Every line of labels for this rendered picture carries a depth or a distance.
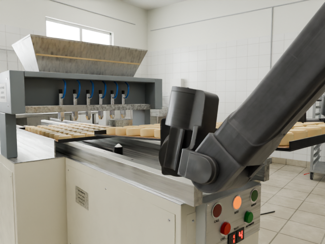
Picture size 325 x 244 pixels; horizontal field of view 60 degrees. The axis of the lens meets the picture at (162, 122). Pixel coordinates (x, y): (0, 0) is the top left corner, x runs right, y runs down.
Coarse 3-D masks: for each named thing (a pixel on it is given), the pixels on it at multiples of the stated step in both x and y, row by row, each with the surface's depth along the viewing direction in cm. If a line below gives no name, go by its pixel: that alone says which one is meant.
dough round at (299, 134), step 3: (291, 129) 52; (294, 129) 52; (297, 129) 51; (300, 129) 51; (303, 129) 51; (294, 132) 48; (297, 132) 48; (300, 132) 48; (303, 132) 48; (306, 132) 49; (294, 135) 48; (297, 135) 48; (300, 135) 48; (303, 135) 48; (306, 135) 49; (294, 138) 48; (297, 138) 48; (300, 138) 48
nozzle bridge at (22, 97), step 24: (24, 72) 104; (48, 72) 110; (0, 96) 114; (24, 96) 105; (48, 96) 119; (96, 96) 133; (120, 96) 141; (144, 96) 151; (0, 120) 117; (144, 120) 155; (0, 144) 120
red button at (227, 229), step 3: (225, 222) 69; (222, 225) 68; (225, 225) 68; (228, 225) 69; (222, 228) 68; (225, 228) 68; (228, 228) 69; (222, 231) 68; (225, 231) 68; (228, 231) 69; (225, 234) 69
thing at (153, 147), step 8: (112, 144) 145; (120, 144) 139; (128, 144) 134; (136, 144) 128; (144, 144) 124; (152, 144) 119; (160, 144) 115; (152, 152) 120; (264, 168) 80; (256, 176) 82; (264, 176) 80
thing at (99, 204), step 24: (72, 168) 110; (96, 168) 96; (72, 192) 111; (96, 192) 95; (120, 192) 83; (144, 192) 74; (216, 192) 72; (72, 216) 113; (96, 216) 96; (120, 216) 84; (144, 216) 75; (168, 216) 67; (192, 216) 66; (72, 240) 114; (96, 240) 97; (120, 240) 85; (144, 240) 75; (168, 240) 67; (192, 240) 67
